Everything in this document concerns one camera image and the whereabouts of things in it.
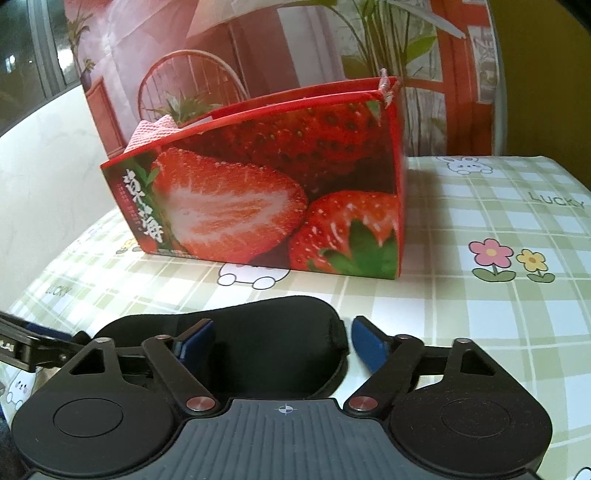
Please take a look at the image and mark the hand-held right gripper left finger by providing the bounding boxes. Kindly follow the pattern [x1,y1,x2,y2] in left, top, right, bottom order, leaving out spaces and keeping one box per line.
[62,319,218,414]

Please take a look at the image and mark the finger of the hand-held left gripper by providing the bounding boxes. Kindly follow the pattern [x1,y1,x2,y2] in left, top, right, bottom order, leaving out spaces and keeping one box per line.
[0,311,88,371]

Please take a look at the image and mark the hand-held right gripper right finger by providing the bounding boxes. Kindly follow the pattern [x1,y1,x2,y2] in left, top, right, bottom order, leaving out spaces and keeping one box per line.
[348,316,496,414]

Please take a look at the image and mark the black eye mask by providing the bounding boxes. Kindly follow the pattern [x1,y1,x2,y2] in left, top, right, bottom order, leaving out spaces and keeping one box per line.
[95,295,349,400]

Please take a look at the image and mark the red strawberry print box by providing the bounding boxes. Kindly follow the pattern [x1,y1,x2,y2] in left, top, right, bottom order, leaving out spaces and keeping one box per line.
[100,68,407,281]

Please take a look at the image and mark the green checked tablecloth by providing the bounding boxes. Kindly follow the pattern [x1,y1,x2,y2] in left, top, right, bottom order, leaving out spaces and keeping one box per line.
[0,154,591,480]

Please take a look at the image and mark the pink cloth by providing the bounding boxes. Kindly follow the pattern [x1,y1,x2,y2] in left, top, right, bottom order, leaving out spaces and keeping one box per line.
[126,116,178,153]

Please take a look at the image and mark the dark glass window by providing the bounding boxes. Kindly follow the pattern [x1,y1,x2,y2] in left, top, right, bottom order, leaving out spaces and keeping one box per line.
[0,0,86,134]

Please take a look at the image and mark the printed wall tapestry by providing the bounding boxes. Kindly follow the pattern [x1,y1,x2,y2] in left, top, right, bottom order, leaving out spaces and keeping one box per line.
[62,0,502,160]

